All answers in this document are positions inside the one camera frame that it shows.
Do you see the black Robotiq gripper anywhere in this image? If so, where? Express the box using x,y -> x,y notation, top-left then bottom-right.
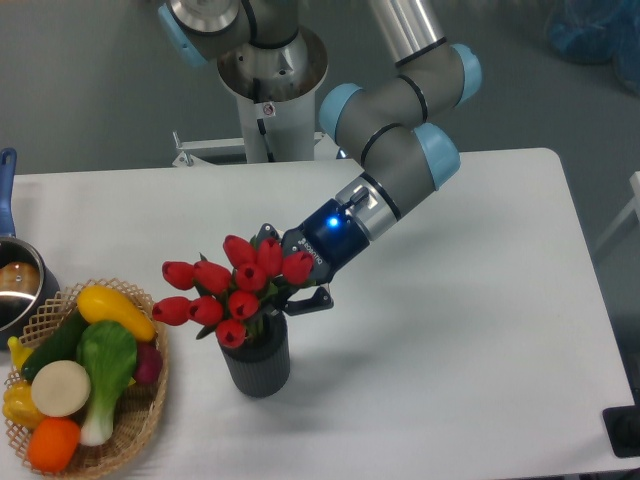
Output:
256,199 -> 370,316

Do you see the red tulip bouquet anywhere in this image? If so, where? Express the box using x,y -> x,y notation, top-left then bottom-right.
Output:
152,235 -> 314,349

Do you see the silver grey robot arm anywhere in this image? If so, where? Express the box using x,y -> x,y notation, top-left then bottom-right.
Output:
158,1 -> 482,315

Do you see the grey ribbed vase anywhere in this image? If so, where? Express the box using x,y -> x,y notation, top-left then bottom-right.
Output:
221,312 -> 290,398

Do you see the purple red onion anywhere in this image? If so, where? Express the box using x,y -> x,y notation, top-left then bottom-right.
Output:
133,343 -> 163,385

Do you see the yellow squash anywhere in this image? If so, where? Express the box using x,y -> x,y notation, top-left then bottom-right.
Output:
76,285 -> 156,342

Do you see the green bok choy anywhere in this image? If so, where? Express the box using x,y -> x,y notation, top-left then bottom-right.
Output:
76,320 -> 137,447

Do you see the woven wicker basket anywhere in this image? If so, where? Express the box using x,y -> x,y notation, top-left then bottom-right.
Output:
1,279 -> 169,479

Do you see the green cucumber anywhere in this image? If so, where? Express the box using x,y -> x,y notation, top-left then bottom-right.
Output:
21,310 -> 89,382

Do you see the cream round bun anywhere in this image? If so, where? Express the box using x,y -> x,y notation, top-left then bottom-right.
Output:
31,360 -> 91,417

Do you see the yellow banana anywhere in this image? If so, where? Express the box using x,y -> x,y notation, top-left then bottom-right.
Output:
7,336 -> 34,371

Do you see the orange fruit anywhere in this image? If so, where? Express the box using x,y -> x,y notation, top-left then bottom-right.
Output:
27,417 -> 80,473

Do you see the yellow bell pepper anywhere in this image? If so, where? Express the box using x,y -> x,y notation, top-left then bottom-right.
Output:
2,380 -> 46,430

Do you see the black device at table edge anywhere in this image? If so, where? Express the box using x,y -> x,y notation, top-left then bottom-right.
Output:
602,405 -> 639,458

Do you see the blue plastic bag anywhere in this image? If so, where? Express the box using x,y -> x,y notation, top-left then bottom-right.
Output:
544,1 -> 639,95

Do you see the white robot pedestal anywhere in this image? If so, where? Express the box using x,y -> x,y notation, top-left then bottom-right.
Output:
172,88 -> 347,167

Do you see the blue handled saucepan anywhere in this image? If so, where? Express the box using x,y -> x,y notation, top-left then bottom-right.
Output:
1,148 -> 59,351

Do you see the white chair frame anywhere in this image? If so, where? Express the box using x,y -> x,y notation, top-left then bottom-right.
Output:
594,171 -> 639,258

